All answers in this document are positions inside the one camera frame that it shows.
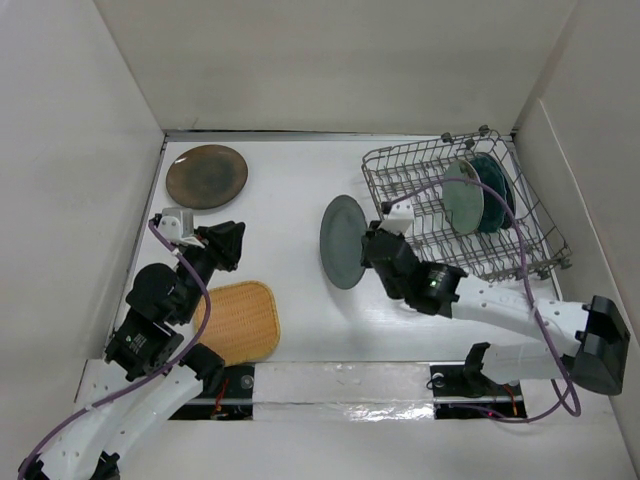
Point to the blue floral white plate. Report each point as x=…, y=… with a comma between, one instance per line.
x=509, y=197

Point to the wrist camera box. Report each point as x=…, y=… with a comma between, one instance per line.
x=176, y=225
x=399, y=219

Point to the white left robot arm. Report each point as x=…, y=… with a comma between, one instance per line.
x=148, y=370

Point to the metal wire dish rack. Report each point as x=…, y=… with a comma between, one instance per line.
x=417, y=169

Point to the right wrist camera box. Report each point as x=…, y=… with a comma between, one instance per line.
x=399, y=219

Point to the light green plate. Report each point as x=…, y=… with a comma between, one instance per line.
x=462, y=197

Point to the teal scalloped plate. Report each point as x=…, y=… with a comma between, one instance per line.
x=494, y=217

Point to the orange woven square tray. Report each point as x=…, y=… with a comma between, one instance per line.
x=243, y=325

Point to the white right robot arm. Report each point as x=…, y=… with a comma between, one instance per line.
x=586, y=343

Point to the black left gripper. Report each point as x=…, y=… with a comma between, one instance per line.
x=225, y=242

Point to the brown round plate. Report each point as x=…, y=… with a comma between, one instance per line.
x=206, y=177

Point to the grey blue round plate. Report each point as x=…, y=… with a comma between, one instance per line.
x=342, y=227

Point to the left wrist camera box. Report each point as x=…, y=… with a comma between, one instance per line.
x=176, y=225

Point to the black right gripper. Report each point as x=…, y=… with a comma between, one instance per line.
x=370, y=233

